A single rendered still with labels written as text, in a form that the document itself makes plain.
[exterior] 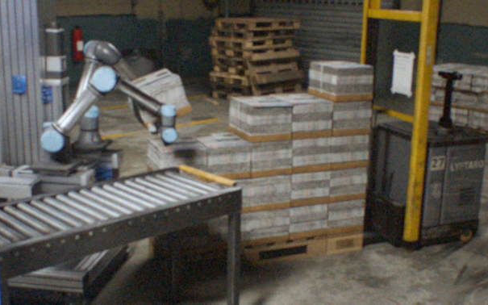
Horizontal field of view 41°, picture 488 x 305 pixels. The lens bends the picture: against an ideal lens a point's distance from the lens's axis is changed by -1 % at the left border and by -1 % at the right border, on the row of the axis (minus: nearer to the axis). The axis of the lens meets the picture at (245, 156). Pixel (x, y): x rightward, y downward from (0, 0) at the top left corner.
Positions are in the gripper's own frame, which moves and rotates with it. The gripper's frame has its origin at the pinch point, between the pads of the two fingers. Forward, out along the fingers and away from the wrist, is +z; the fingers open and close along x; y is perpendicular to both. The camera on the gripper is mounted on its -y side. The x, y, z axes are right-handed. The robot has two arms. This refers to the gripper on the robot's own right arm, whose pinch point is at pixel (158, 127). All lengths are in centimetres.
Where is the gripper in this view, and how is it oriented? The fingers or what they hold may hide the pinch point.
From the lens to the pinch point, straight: 386.9
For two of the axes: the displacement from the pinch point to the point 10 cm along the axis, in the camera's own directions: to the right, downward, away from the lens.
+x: -8.9, 4.0, -2.1
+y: -3.2, -8.8, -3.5
